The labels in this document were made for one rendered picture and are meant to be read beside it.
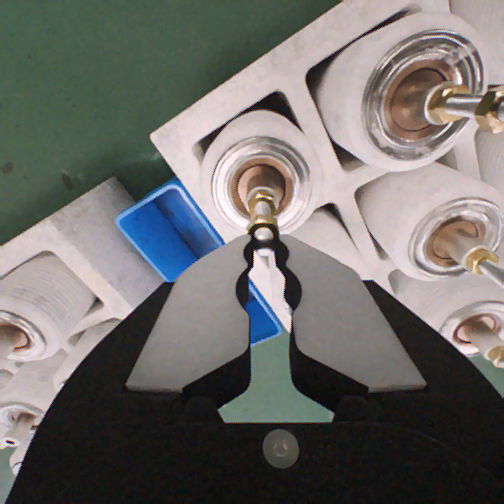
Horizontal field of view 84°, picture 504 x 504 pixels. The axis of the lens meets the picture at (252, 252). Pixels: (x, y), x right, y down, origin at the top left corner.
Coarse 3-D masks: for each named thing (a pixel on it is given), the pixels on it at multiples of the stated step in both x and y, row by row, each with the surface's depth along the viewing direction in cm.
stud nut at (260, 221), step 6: (258, 216) 14; (264, 216) 15; (270, 216) 15; (252, 222) 15; (258, 222) 14; (264, 222) 14; (270, 222) 14; (276, 222) 14; (246, 228) 15; (252, 228) 14; (258, 228) 14; (270, 228) 14; (276, 228) 14; (252, 234) 14; (276, 234) 14
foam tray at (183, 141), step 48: (384, 0) 21; (432, 0) 21; (288, 48) 23; (336, 48) 23; (240, 96) 24; (288, 96) 24; (192, 144) 27; (336, 144) 37; (192, 192) 29; (336, 192) 29; (384, 288) 35
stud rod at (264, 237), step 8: (256, 208) 17; (264, 208) 17; (256, 232) 14; (264, 232) 14; (256, 240) 14; (264, 240) 13; (272, 240) 14; (256, 248) 13; (264, 248) 13; (272, 248) 13
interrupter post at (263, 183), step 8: (256, 176) 21; (264, 176) 20; (248, 184) 21; (256, 184) 19; (264, 184) 19; (272, 184) 20; (248, 192) 19; (256, 192) 18; (272, 192) 18; (248, 200) 19
